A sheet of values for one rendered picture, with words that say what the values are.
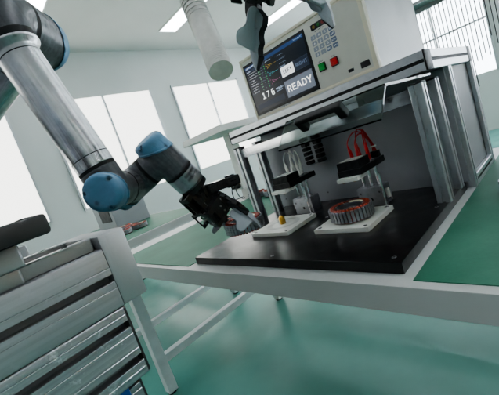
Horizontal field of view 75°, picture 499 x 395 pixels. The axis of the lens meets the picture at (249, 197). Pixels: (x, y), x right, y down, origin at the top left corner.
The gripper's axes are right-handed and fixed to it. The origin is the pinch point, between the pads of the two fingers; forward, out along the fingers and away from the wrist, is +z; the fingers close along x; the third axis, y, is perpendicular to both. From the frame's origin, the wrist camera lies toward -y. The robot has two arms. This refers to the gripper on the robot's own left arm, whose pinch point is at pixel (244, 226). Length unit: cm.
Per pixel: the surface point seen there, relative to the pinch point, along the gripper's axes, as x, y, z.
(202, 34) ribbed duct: -93, -133, -38
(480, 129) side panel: 45, -58, 31
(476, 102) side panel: 45, -63, 23
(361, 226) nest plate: 30.1, -4.2, 8.4
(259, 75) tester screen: -1.6, -44.7, -21.7
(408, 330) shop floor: -1, -23, 109
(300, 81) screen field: 12.4, -41.0, -15.3
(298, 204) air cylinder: -1.7, -21.8, 16.3
